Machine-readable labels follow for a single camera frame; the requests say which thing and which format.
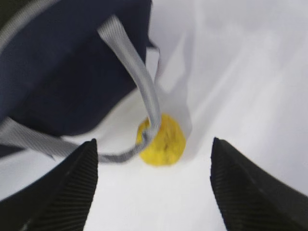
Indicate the yellow pear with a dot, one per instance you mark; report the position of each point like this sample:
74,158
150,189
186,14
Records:
167,147

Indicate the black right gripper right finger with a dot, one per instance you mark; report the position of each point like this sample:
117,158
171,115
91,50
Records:
249,198

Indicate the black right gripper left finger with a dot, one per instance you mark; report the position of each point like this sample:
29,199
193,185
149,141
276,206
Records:
58,201

